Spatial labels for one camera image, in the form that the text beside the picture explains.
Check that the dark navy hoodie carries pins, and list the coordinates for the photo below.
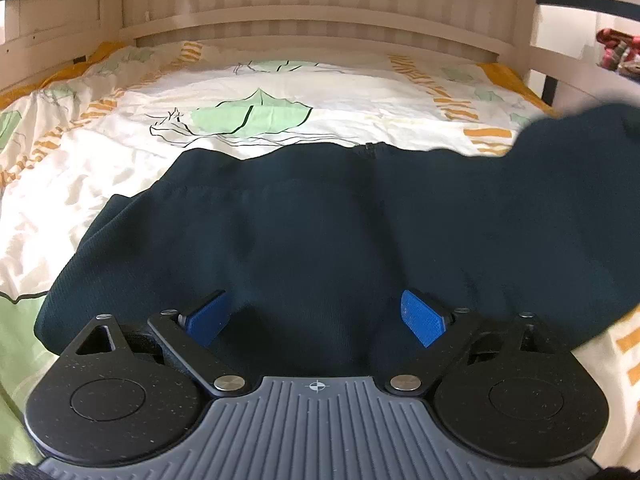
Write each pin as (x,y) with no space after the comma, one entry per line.
(320,230)

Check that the white leaf-print duvet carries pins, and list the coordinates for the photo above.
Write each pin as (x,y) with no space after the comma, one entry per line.
(125,160)

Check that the red patterned item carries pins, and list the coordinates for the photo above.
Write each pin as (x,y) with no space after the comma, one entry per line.
(620,50)

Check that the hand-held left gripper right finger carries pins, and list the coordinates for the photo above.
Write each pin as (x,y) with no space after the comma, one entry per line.
(424,317)

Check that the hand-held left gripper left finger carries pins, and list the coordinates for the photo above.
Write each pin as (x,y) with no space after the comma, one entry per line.
(210,317)

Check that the white wooden bed frame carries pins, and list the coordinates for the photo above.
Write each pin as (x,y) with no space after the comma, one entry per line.
(320,0)

